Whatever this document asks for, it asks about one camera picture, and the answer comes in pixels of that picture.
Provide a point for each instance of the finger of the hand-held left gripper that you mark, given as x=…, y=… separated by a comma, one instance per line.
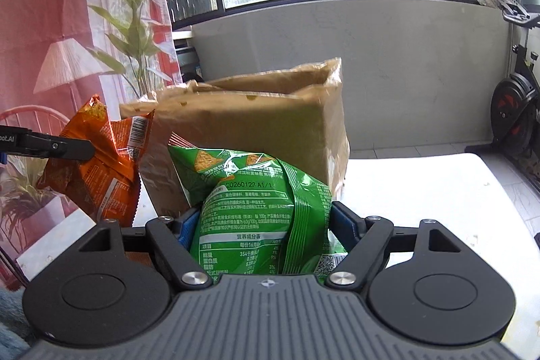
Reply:
x=67, y=149

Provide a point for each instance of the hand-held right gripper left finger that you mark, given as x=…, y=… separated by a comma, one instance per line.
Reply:
x=187, y=227

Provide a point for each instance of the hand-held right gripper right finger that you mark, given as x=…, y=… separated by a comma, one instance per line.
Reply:
x=344, y=223

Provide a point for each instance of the orange chip bag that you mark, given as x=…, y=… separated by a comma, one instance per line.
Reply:
x=101, y=170

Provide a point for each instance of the green chip bag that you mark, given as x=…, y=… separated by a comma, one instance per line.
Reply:
x=253, y=208

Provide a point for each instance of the brown cardboard box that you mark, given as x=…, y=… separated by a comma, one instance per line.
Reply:
x=261, y=115

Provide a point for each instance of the white appliance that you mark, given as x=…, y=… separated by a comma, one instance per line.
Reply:
x=185, y=50

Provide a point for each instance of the blue fuzzy cloth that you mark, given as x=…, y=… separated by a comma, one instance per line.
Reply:
x=10, y=322

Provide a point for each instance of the black exercise bike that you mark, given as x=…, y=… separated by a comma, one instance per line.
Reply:
x=512, y=107

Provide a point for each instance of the red printed wall cloth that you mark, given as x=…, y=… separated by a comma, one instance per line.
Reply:
x=42, y=5

